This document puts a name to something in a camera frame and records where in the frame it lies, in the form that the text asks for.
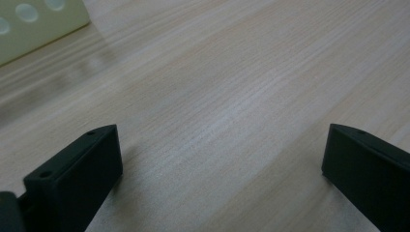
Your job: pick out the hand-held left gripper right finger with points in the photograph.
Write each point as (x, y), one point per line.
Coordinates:
(370, 174)

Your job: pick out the pale yellow plastic basket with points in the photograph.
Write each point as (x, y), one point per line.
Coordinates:
(42, 32)

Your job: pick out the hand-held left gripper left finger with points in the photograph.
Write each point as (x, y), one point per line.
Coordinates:
(77, 174)

